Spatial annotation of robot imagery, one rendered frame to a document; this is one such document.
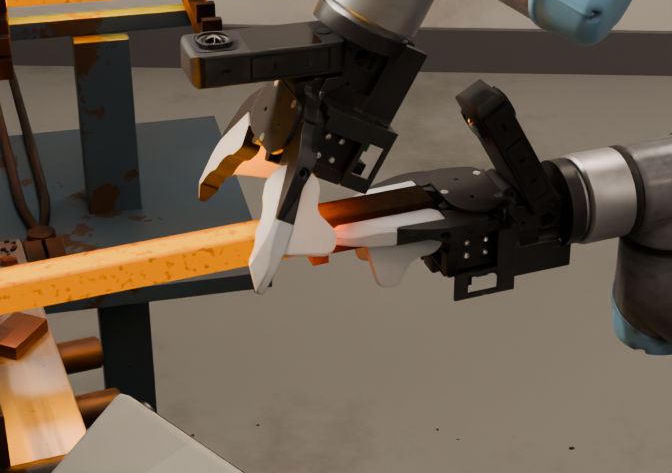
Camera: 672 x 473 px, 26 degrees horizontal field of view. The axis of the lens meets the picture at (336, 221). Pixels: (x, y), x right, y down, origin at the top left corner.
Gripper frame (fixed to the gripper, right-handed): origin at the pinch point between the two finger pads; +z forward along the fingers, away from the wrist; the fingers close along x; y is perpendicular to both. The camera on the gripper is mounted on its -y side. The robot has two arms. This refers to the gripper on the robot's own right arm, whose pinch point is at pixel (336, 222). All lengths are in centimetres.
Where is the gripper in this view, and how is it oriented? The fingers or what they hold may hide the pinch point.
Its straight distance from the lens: 112.0
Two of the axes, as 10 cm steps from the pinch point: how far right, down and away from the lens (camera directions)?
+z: -9.4, 1.8, -2.9
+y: 0.1, 8.7, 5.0
